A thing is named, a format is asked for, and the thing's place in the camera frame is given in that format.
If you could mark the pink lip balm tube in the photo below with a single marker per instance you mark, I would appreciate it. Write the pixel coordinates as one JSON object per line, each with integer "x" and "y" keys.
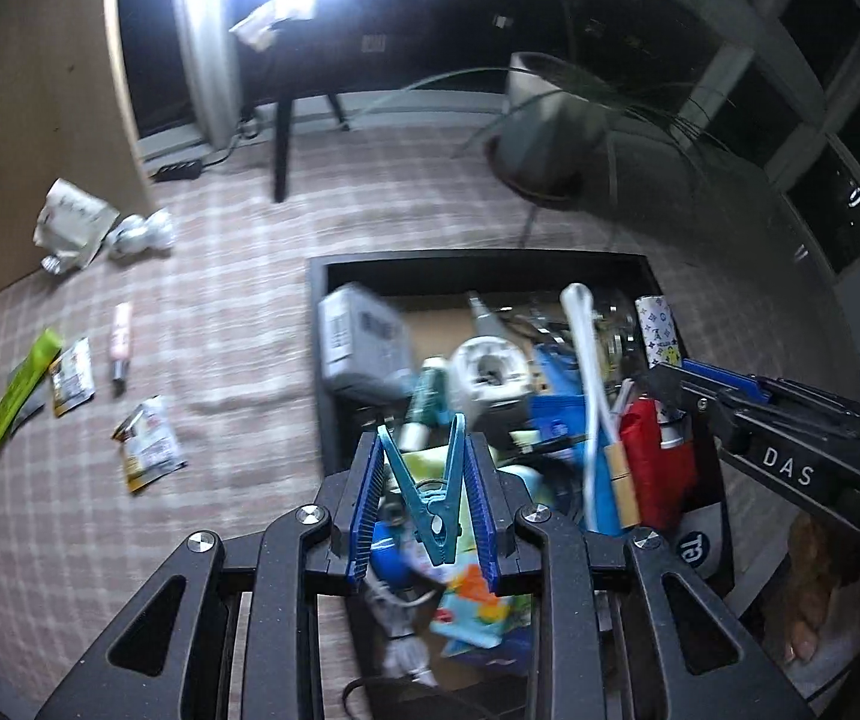
{"x": 121, "y": 341}

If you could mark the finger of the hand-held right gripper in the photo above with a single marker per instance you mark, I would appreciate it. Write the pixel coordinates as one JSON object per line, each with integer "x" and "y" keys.
{"x": 677, "y": 388}
{"x": 730, "y": 381}

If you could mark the green tube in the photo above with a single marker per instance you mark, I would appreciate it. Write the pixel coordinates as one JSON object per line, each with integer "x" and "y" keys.
{"x": 21, "y": 390}

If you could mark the black power strip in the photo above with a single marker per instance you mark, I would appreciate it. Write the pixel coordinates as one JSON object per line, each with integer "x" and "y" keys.
{"x": 175, "y": 169}

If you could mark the crumpled white paper bag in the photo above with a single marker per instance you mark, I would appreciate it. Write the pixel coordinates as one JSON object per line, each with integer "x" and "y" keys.
{"x": 70, "y": 221}

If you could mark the colourful snack packet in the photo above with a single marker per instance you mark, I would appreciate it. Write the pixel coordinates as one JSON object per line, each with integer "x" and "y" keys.
{"x": 475, "y": 604}

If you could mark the teal bottle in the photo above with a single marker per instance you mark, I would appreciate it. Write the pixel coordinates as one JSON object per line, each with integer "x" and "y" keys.
{"x": 430, "y": 394}

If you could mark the white round container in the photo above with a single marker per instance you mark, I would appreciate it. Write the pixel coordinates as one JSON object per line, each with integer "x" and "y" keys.
{"x": 486, "y": 375}

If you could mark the printed snack sachet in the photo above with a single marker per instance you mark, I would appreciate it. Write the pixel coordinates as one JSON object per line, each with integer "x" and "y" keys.
{"x": 72, "y": 376}
{"x": 146, "y": 444}

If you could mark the blue clothespin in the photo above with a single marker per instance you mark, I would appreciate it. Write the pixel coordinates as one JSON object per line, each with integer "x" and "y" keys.
{"x": 430, "y": 521}

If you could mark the potted plant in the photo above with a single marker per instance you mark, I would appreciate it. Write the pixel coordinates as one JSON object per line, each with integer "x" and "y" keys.
{"x": 542, "y": 127}

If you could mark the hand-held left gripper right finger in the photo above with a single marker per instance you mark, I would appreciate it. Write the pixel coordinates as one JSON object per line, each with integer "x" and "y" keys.
{"x": 486, "y": 514}

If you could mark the black chair leg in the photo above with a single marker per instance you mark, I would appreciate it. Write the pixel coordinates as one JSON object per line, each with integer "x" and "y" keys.
{"x": 280, "y": 150}

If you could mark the grey window frame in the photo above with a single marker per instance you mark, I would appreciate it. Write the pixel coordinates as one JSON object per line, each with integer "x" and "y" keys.
{"x": 775, "y": 90}

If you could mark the white crumpled cloth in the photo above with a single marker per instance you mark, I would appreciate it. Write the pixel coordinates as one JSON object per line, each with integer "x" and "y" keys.
{"x": 272, "y": 19}

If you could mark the white patterned tube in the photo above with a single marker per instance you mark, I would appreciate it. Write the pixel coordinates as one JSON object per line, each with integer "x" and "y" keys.
{"x": 659, "y": 330}

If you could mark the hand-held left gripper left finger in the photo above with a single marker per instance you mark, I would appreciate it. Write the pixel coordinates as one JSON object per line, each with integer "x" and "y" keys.
{"x": 370, "y": 514}

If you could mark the red packet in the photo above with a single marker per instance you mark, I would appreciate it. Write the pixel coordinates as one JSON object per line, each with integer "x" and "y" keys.
{"x": 655, "y": 465}

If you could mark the grey cardboard box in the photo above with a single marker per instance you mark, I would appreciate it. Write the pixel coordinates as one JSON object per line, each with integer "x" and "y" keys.
{"x": 362, "y": 345}

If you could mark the crumpled clear plastic bag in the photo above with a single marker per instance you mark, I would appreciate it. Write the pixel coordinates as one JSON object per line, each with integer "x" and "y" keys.
{"x": 141, "y": 236}

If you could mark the black storage box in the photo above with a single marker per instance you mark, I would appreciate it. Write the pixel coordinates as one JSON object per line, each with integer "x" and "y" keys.
{"x": 475, "y": 266}

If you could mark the person's right hand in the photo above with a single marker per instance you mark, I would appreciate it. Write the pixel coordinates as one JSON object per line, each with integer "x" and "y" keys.
{"x": 812, "y": 607}

